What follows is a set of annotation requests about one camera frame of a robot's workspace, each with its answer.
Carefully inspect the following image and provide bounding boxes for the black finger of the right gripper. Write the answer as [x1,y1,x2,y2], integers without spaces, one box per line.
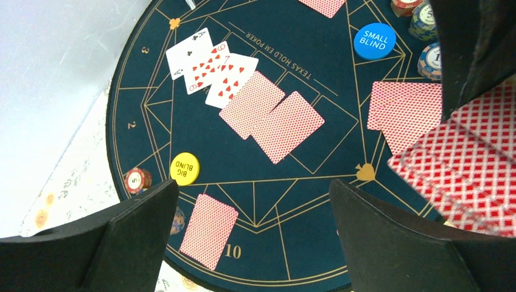
[430,0,515,121]

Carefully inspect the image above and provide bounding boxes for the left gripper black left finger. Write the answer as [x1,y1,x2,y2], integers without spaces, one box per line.
[1,179,179,291]

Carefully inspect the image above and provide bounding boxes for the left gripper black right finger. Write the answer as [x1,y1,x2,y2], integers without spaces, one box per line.
[329,179,515,291]

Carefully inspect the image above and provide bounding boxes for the grey chip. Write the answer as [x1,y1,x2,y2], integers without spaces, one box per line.
[169,207,186,235]
[417,42,442,81]

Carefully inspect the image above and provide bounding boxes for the blue chip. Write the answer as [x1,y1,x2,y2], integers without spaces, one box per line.
[408,1,437,41]

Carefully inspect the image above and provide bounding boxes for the red card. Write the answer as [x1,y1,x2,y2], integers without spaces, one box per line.
[367,81,442,155]
[180,193,239,271]

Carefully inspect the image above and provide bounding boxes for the yellow big blind button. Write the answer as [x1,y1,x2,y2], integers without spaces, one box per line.
[170,152,200,186]

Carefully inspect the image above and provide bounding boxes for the blue small blind button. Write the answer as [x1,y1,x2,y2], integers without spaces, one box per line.
[353,23,397,60]

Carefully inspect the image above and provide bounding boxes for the pink sponge block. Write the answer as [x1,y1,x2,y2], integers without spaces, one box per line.
[388,80,515,237]

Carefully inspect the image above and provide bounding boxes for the board card face down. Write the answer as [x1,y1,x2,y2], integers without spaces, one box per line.
[219,71,285,140]
[251,91,325,164]

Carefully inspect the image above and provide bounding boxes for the nine of hearts card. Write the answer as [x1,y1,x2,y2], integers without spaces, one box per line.
[184,41,230,95]

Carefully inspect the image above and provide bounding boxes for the ace of clubs card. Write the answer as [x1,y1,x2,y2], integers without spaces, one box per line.
[166,27,212,80]

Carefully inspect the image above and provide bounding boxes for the seven of hearts card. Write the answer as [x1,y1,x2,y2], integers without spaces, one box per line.
[205,53,259,109]

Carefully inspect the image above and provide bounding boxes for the red five chip stack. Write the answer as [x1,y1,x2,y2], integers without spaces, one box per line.
[390,0,423,17]

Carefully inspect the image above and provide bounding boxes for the red cards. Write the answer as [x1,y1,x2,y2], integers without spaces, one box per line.
[299,0,346,18]

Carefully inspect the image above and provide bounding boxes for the round dark poker mat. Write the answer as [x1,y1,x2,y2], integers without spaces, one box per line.
[106,1,441,291]

